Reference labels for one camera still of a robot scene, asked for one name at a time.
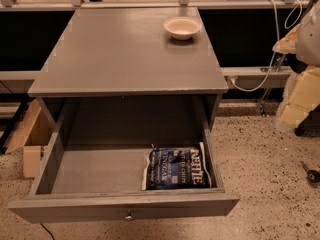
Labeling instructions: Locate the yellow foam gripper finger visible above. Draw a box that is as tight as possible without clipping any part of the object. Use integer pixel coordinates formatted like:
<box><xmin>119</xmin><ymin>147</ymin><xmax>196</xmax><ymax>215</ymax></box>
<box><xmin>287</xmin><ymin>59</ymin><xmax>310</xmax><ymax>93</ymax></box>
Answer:
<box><xmin>272</xmin><ymin>24</ymin><xmax>300</xmax><ymax>54</ymax></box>
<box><xmin>275</xmin><ymin>65</ymin><xmax>320</xmax><ymax>132</ymax></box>

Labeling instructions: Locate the blue chip bag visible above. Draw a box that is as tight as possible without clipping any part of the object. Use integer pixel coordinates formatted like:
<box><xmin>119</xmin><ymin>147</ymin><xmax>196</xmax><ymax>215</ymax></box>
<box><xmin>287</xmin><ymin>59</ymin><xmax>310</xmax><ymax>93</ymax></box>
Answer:
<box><xmin>142</xmin><ymin>142</ymin><xmax>212</xmax><ymax>190</ymax></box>

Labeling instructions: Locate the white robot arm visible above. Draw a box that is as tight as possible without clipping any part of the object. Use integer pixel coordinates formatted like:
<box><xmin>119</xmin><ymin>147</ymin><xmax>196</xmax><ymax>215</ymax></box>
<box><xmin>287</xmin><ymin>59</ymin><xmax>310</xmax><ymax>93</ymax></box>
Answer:
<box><xmin>272</xmin><ymin>1</ymin><xmax>320</xmax><ymax>132</ymax></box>

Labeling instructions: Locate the grey cabinet counter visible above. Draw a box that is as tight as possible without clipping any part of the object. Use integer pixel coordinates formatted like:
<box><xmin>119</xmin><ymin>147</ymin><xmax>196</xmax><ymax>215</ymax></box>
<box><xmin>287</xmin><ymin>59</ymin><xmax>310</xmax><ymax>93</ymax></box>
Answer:
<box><xmin>28</xmin><ymin>8</ymin><xmax>227</xmax><ymax>137</ymax></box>

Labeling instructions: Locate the round metal drawer knob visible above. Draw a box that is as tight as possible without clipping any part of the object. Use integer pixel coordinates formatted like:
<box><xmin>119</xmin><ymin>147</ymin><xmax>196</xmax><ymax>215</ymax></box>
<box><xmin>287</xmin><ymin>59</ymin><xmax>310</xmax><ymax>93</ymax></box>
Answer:
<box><xmin>124</xmin><ymin>210</ymin><xmax>134</xmax><ymax>222</ymax></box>

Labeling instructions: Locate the grey open drawer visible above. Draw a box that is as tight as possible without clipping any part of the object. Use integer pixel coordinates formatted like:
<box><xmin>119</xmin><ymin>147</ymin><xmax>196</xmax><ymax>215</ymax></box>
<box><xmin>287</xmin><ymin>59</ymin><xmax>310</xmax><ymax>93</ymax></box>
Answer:
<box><xmin>7</xmin><ymin>97</ymin><xmax>241</xmax><ymax>225</ymax></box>

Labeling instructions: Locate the metal support rod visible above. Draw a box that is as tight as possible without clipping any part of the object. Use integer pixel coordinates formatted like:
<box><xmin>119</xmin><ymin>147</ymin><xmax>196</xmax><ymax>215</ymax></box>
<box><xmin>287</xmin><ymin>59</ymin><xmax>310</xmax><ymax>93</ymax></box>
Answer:
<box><xmin>257</xmin><ymin>54</ymin><xmax>286</xmax><ymax>117</ymax></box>

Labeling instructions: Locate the black caster wheel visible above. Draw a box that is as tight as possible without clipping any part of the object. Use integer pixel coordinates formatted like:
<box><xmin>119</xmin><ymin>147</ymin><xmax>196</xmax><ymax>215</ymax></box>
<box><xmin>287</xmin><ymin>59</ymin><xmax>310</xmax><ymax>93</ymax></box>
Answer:
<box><xmin>301</xmin><ymin>162</ymin><xmax>320</xmax><ymax>183</ymax></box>

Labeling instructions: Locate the white paper bowl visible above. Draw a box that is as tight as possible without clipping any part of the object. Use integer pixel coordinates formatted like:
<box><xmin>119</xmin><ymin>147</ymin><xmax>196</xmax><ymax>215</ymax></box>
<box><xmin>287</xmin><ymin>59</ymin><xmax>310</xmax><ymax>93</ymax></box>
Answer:
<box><xmin>163</xmin><ymin>17</ymin><xmax>202</xmax><ymax>41</ymax></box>

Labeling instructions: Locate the wooden block stand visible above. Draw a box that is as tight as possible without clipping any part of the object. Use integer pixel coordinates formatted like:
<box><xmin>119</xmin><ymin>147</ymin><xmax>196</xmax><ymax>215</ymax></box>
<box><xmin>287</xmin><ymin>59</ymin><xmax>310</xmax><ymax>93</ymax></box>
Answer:
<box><xmin>6</xmin><ymin>100</ymin><xmax>53</xmax><ymax>178</ymax></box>

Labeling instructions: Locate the grey wall rail shelf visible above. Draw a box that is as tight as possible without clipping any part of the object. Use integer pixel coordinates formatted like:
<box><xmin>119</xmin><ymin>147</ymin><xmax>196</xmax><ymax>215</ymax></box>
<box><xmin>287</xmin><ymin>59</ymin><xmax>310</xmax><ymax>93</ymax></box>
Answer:
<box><xmin>221</xmin><ymin>66</ymin><xmax>293</xmax><ymax>89</ymax></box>

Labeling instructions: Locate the white cable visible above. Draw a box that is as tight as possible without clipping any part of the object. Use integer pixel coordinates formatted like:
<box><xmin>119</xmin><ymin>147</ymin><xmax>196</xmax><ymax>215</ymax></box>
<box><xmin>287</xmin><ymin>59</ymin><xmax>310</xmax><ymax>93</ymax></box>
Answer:
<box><xmin>228</xmin><ymin>0</ymin><xmax>320</xmax><ymax>93</ymax></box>

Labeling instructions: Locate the black floor cable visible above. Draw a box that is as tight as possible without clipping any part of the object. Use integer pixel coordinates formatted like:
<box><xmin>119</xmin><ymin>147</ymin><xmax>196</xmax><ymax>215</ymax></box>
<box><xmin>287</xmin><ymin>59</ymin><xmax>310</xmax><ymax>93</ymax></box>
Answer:
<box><xmin>40</xmin><ymin>223</ymin><xmax>56</xmax><ymax>240</ymax></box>

